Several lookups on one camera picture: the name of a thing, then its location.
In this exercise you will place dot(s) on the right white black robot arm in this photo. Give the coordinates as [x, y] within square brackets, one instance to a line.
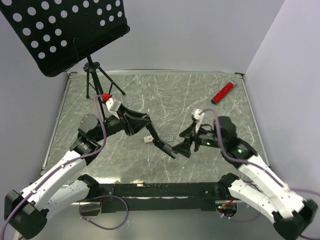
[289, 212]

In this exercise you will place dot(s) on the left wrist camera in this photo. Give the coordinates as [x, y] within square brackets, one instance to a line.
[112, 103]

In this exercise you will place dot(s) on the red glitter tube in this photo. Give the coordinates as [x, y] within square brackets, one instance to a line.
[223, 92]

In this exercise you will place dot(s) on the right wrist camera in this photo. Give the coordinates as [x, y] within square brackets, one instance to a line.
[197, 117]

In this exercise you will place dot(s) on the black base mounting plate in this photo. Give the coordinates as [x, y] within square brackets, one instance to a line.
[115, 197]

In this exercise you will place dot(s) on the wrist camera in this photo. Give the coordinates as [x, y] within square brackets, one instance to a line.
[112, 103]
[197, 117]

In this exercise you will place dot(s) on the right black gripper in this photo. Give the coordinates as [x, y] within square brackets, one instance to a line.
[183, 148]

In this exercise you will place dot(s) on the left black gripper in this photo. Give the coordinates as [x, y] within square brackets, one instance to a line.
[131, 120]

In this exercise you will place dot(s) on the small black tag object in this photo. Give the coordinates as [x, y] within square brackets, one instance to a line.
[158, 142]

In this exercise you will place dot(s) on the black perforated music stand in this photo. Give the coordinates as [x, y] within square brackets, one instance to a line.
[60, 33]

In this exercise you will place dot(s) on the small staple box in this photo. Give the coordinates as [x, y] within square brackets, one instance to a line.
[148, 139]

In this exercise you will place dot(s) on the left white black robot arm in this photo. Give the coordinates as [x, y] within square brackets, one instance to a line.
[29, 210]

